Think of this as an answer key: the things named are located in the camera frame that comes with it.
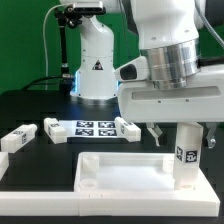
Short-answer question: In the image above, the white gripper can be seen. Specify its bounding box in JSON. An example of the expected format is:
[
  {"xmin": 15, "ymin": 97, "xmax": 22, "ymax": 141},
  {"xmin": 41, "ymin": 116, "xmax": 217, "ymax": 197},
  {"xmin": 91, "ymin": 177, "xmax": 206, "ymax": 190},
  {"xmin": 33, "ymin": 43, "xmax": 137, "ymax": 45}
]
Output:
[{"xmin": 115, "ymin": 56, "xmax": 224, "ymax": 148}]

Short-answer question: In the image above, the white desk top tray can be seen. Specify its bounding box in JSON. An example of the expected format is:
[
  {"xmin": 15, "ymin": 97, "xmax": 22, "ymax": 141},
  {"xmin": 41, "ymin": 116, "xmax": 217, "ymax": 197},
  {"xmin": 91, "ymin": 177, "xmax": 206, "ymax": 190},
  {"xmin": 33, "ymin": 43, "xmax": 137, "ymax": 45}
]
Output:
[{"xmin": 72, "ymin": 151, "xmax": 214, "ymax": 201}]

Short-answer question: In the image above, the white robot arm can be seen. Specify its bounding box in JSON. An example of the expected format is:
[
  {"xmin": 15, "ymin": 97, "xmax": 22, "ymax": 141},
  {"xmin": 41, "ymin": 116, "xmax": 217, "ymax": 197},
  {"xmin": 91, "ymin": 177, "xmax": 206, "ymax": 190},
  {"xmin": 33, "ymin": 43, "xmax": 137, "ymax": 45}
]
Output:
[{"xmin": 60, "ymin": 0, "xmax": 224, "ymax": 147}]

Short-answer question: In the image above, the white L-shaped fence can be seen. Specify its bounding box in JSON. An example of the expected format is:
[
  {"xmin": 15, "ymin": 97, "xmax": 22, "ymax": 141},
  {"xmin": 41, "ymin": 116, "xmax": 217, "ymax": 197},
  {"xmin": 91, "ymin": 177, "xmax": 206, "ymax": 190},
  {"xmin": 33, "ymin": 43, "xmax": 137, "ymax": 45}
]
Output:
[{"xmin": 0, "ymin": 189, "xmax": 220, "ymax": 217}]

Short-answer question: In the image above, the fiducial marker sheet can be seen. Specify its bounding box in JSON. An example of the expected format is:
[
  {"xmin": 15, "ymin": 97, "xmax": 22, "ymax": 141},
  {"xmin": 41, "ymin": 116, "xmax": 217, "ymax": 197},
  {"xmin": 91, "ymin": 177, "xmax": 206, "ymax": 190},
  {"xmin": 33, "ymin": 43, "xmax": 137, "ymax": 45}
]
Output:
[{"xmin": 59, "ymin": 120, "xmax": 117, "ymax": 138}]

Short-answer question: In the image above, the black camera stand pole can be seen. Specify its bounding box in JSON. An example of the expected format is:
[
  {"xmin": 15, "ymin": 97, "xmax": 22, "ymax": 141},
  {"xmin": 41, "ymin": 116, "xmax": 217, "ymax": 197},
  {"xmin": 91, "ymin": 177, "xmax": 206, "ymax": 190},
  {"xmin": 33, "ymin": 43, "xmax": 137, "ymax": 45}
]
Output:
[{"xmin": 54, "ymin": 7, "xmax": 81, "ymax": 95}]

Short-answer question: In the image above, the black cable on table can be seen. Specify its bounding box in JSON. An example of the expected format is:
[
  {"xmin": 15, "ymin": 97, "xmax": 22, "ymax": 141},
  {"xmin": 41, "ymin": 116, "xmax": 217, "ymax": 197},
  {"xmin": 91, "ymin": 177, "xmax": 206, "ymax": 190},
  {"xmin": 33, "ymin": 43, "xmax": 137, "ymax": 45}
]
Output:
[{"xmin": 20, "ymin": 75, "xmax": 74, "ymax": 92}]

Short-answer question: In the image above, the camera on stand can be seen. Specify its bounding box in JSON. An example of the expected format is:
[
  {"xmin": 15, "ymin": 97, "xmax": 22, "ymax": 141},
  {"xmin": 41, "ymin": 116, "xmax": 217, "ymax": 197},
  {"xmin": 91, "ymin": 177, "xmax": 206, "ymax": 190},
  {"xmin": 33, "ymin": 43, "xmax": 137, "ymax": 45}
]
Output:
[{"xmin": 66, "ymin": 1, "xmax": 106, "ymax": 15}]

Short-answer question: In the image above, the white cable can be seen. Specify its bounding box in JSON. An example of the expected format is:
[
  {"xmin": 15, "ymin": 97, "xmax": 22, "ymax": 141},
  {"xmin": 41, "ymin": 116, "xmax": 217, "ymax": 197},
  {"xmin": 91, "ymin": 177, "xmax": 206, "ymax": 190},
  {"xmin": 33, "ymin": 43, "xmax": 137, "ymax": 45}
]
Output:
[{"xmin": 41, "ymin": 3, "xmax": 73, "ymax": 83}]

